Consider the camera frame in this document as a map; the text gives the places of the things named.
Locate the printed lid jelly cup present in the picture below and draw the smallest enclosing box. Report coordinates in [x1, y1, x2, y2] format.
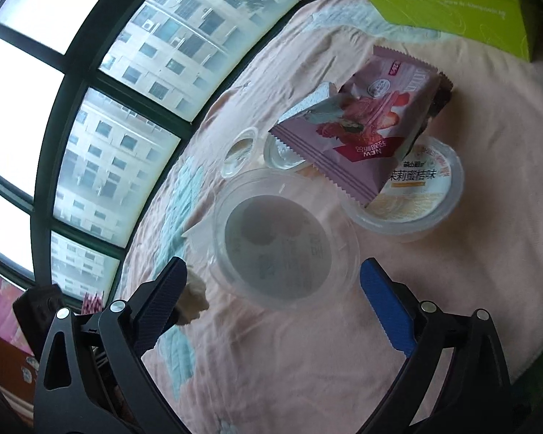
[341, 141, 465, 243]

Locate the clear peeled lid film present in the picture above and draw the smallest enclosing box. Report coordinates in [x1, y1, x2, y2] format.
[182, 219, 221, 259]

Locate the pink curtain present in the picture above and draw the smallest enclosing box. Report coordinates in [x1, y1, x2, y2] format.
[0, 260, 33, 356]

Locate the silver lined wrapper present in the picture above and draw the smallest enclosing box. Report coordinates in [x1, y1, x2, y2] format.
[278, 82, 345, 124]

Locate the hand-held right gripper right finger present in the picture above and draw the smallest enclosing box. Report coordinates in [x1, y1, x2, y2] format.
[359, 257, 513, 434]

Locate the pink snack packet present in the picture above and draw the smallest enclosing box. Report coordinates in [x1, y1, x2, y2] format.
[270, 46, 449, 203]

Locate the large clear plastic cup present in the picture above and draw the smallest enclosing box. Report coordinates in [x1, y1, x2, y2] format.
[212, 168, 361, 312]

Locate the green framed window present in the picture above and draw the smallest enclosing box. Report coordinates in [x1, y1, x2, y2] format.
[0, 0, 329, 310]

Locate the beige crumpled paper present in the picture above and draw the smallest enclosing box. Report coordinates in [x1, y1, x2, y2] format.
[176, 270, 210, 327]

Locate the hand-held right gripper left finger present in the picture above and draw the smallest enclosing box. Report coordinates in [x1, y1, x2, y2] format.
[34, 256, 188, 434]

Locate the green cardboard box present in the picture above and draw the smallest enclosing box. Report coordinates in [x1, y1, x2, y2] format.
[346, 0, 543, 63]

